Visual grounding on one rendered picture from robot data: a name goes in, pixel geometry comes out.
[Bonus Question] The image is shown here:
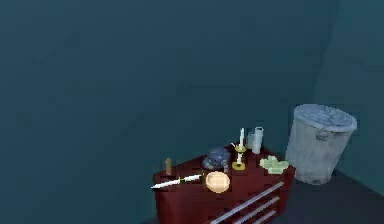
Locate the grey metal trash can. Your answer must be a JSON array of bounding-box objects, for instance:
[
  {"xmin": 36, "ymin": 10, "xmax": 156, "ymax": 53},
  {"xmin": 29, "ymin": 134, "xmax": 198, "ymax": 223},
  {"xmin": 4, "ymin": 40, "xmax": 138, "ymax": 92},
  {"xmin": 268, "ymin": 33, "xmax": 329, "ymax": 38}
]
[{"xmin": 284, "ymin": 103, "xmax": 358, "ymax": 186}]

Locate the grey blue rounded lump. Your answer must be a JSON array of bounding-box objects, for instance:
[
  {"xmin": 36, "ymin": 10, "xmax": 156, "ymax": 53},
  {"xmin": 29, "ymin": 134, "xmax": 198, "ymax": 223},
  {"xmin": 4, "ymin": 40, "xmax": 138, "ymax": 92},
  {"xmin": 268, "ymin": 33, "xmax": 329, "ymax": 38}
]
[{"xmin": 202, "ymin": 146, "xmax": 232, "ymax": 171}]

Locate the white candle on gold holder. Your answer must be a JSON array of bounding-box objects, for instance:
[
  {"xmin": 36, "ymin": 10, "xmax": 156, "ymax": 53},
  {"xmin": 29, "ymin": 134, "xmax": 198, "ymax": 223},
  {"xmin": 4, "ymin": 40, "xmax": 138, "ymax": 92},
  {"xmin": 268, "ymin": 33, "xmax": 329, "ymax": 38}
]
[{"xmin": 230, "ymin": 127, "xmax": 248, "ymax": 172}]

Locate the pale grey tall vase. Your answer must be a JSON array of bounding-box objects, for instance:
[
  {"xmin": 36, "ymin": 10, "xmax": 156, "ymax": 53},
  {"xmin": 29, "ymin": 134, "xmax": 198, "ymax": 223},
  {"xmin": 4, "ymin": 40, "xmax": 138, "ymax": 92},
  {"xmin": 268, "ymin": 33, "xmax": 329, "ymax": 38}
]
[{"xmin": 246, "ymin": 126, "xmax": 265, "ymax": 155}]

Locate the white sword with gold guard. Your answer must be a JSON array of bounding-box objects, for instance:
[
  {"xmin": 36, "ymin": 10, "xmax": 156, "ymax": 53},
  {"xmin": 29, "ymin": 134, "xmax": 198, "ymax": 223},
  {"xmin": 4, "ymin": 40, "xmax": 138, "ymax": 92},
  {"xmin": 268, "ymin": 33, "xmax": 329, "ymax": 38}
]
[{"xmin": 150, "ymin": 173, "xmax": 203, "ymax": 190}]

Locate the round tan bowl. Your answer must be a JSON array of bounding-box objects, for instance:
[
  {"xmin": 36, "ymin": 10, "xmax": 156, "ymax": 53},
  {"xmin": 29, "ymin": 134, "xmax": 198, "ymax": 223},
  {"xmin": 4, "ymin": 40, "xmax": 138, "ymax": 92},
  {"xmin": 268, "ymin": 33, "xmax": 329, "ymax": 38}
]
[{"xmin": 205, "ymin": 171, "xmax": 231, "ymax": 194}]

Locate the dark red chest of drawers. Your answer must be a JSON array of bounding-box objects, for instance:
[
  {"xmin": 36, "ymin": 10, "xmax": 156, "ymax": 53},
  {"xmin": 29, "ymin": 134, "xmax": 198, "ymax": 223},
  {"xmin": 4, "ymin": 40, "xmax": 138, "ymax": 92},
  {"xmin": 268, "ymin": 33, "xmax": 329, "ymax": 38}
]
[{"xmin": 152, "ymin": 147, "xmax": 296, "ymax": 224}]

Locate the pale green cloth lump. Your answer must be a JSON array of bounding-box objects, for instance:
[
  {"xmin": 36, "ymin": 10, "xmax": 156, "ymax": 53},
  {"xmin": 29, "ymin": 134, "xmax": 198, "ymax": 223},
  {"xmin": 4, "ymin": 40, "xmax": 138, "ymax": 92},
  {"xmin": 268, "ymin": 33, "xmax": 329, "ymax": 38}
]
[{"xmin": 259, "ymin": 154, "xmax": 290, "ymax": 175}]

